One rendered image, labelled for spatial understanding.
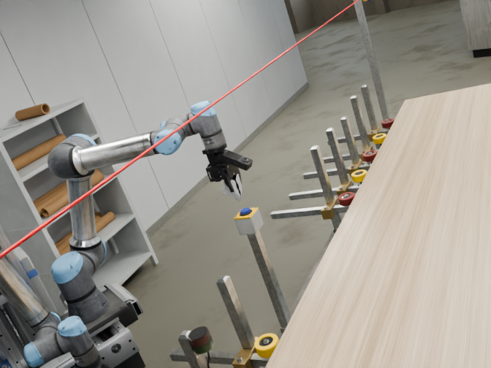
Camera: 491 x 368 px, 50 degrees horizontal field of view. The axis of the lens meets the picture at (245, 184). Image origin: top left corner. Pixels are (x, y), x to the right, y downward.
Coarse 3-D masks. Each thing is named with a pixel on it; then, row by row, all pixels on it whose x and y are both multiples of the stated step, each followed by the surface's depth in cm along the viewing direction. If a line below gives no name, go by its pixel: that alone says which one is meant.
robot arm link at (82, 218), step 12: (60, 144) 179; (72, 144) 179; (84, 144) 184; (72, 180) 187; (84, 180) 188; (72, 192) 189; (84, 192) 190; (84, 204) 192; (72, 216) 194; (84, 216) 193; (72, 228) 196; (84, 228) 195; (72, 240) 198; (84, 240) 197; (96, 240) 199; (84, 252) 197; (96, 252) 200; (96, 264) 199
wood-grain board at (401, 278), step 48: (432, 96) 346; (480, 96) 316; (384, 144) 296; (432, 144) 274; (480, 144) 254; (384, 192) 241; (432, 192) 226; (480, 192) 212; (336, 240) 215; (384, 240) 203; (432, 240) 192; (480, 240) 182; (336, 288) 184; (384, 288) 175; (432, 288) 167; (480, 288) 160; (288, 336) 169; (336, 336) 161; (384, 336) 154; (432, 336) 148; (480, 336) 142
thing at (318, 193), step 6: (354, 186) 274; (300, 192) 290; (306, 192) 287; (312, 192) 285; (318, 192) 282; (336, 192) 278; (354, 192) 273; (294, 198) 290; (300, 198) 289; (306, 198) 287
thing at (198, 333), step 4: (200, 328) 150; (204, 328) 150; (192, 332) 149; (196, 332) 149; (200, 332) 148; (204, 332) 148; (192, 336) 148; (196, 336) 147; (200, 336) 147; (208, 352) 150; (196, 356) 151; (208, 356) 151; (208, 360) 152; (208, 364) 153
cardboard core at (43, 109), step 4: (40, 104) 391; (44, 104) 393; (28, 108) 397; (32, 108) 394; (36, 108) 391; (40, 108) 389; (44, 108) 397; (48, 108) 395; (16, 112) 404; (20, 112) 400; (24, 112) 398; (28, 112) 396; (32, 112) 394; (36, 112) 392; (40, 112) 391; (44, 112) 390; (48, 112) 394; (16, 116) 403; (20, 116) 401; (24, 116) 400; (28, 116) 398; (32, 116) 397; (36, 116) 397; (20, 120) 407
